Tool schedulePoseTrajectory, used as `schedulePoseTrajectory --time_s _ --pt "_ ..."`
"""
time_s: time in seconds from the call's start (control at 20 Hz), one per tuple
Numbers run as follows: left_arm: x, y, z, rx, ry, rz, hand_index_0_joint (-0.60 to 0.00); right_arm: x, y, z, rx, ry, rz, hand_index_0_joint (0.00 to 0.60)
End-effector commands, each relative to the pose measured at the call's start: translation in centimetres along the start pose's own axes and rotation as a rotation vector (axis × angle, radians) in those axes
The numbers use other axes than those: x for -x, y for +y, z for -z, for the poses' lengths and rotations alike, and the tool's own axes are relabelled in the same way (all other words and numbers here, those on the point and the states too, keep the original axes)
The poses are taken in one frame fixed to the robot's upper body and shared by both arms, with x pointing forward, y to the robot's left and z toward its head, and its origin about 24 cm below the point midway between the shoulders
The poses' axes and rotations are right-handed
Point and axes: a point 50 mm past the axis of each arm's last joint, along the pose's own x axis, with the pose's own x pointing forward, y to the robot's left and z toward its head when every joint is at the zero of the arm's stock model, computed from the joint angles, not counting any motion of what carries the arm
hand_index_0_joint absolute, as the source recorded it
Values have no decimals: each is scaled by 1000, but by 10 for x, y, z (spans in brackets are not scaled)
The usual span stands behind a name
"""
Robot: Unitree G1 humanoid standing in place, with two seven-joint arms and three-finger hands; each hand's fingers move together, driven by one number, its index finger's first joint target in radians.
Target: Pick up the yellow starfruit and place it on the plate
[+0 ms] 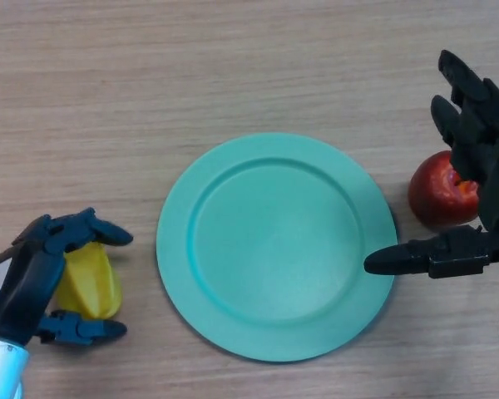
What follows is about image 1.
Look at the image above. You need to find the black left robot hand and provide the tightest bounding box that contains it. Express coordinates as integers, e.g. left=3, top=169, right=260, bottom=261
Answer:
left=0, top=207, right=134, bottom=347

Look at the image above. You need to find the red apple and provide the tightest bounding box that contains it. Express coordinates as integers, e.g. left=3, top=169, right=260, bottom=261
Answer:
left=407, top=150, right=482, bottom=229

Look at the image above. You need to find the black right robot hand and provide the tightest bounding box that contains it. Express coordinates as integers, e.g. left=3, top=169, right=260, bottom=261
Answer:
left=363, top=49, right=499, bottom=280

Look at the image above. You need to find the green round plate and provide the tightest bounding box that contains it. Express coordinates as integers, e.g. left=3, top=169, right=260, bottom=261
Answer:
left=156, top=131, right=399, bottom=362

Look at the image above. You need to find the yellow starfruit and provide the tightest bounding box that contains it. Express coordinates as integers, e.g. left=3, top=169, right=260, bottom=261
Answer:
left=52, top=241, right=124, bottom=321

